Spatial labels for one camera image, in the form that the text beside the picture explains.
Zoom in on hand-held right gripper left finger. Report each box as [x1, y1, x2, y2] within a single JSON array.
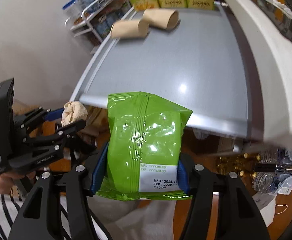
[[8, 147, 114, 240]]

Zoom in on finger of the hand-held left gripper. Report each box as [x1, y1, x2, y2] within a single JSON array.
[[23, 119, 87, 153], [13, 107, 65, 137]]

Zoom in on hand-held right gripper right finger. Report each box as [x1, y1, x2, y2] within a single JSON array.
[[177, 153, 271, 240]]

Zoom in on beige paper ball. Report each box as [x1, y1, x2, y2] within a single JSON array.
[[61, 101, 88, 127]]

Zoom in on green snack bag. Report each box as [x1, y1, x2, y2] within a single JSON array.
[[96, 92, 193, 201]]

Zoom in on person's left hand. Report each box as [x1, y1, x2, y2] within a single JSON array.
[[0, 171, 38, 193]]

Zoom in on pack of gold capped bottles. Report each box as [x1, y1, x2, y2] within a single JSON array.
[[217, 154, 257, 179]]

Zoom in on pack of clear water bottles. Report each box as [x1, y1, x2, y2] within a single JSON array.
[[252, 147, 292, 195]]

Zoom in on large beige paper roll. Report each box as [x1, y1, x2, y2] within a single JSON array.
[[110, 19, 150, 39]]

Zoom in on small beige paper roll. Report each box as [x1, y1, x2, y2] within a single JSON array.
[[142, 9, 180, 30]]

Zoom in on white wire rack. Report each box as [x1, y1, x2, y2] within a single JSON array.
[[66, 0, 134, 46]]

